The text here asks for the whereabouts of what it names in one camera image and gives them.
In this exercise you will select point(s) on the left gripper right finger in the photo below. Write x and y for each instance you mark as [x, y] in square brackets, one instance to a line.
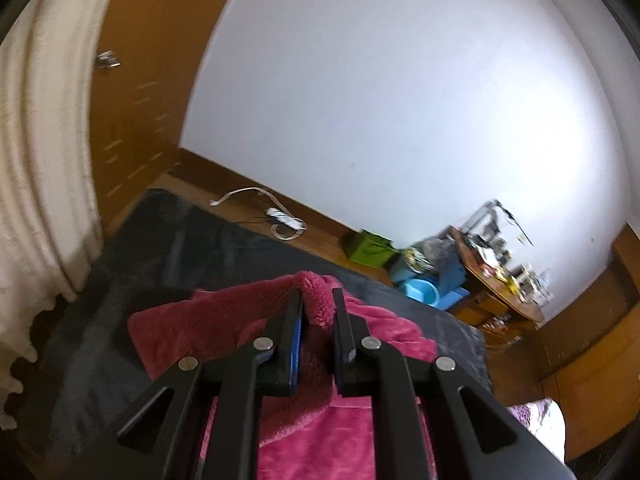
[432, 420]

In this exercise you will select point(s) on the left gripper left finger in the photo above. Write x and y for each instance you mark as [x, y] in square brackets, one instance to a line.
[200, 420]

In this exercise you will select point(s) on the purple floral bedding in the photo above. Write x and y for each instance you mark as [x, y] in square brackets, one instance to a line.
[545, 421]

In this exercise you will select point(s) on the wooden desk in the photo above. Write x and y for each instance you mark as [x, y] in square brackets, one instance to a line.
[492, 285]

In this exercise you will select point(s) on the brown wooden wardrobe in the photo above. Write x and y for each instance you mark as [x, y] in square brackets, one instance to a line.
[590, 353]

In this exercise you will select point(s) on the blue plastic basin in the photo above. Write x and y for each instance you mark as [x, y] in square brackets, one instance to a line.
[422, 291]

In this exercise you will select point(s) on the teal bin with items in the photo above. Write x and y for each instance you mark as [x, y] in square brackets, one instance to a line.
[410, 263]

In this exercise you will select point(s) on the black bed cover sheet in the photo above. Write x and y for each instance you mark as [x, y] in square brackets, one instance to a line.
[87, 371]

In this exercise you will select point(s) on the white plastic bag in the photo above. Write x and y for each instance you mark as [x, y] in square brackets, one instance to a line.
[437, 250]

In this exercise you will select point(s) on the green bag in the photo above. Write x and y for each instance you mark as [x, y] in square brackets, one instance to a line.
[370, 249]

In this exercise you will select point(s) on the cream curtain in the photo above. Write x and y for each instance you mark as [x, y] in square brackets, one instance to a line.
[50, 225]

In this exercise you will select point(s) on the white power strip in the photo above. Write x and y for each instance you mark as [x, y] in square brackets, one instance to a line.
[285, 219]

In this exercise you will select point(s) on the silver door knob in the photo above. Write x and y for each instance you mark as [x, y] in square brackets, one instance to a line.
[107, 60]

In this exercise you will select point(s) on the brown wooden door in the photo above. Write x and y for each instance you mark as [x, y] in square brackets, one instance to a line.
[137, 109]

